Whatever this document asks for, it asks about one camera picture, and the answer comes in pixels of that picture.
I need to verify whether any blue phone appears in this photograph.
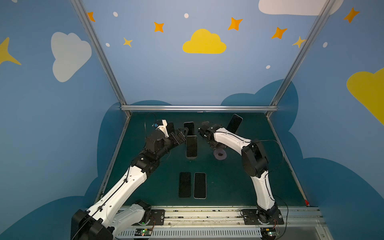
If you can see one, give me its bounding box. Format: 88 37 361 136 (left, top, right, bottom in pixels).
186 136 198 160

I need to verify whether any grey round stand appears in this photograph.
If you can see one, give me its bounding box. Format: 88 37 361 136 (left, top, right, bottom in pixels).
214 149 227 161

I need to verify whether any black phone wooden stand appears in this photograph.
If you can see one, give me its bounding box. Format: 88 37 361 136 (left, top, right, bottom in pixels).
226 114 243 134

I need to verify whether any dark phone grey stand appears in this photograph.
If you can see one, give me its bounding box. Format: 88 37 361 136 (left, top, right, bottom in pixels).
179 172 192 198

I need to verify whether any white phone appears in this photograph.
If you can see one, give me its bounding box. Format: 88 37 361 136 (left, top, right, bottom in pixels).
194 173 207 199

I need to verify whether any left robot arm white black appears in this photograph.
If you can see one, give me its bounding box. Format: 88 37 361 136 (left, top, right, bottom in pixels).
71 126 188 240

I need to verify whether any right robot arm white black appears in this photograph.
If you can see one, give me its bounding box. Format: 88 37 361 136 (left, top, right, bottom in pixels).
198 122 279 223

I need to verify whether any purple phone back middle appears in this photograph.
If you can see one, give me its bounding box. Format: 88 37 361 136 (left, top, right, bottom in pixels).
184 122 195 136

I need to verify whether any back horizontal aluminium bar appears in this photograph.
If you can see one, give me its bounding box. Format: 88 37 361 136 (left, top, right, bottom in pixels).
121 105 278 112

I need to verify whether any left green circuit board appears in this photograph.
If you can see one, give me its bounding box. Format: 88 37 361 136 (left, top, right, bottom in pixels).
134 229 153 237

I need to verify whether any green circuit board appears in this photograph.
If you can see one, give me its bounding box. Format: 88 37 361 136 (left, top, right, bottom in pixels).
260 228 277 240
134 229 153 237

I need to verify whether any right green circuit board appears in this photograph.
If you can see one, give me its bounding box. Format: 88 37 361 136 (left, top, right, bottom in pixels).
260 228 277 240

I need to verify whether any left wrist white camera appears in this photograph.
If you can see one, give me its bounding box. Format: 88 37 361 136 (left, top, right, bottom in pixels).
154 120 169 138

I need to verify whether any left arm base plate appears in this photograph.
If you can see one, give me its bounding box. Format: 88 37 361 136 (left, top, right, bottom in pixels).
134 210 165 226

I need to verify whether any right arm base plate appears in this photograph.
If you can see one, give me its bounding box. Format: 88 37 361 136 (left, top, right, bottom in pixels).
241 209 285 225

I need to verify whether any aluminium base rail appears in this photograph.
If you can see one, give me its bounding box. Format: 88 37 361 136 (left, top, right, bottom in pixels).
114 206 332 240

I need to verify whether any left aluminium frame post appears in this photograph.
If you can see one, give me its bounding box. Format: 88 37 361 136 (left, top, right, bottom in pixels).
71 0 132 118

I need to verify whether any aluminium frame post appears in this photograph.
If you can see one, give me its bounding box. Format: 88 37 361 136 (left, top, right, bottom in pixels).
71 0 132 118
266 0 336 119

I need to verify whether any right aluminium frame post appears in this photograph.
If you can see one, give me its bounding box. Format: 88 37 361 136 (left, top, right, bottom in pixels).
266 0 336 119

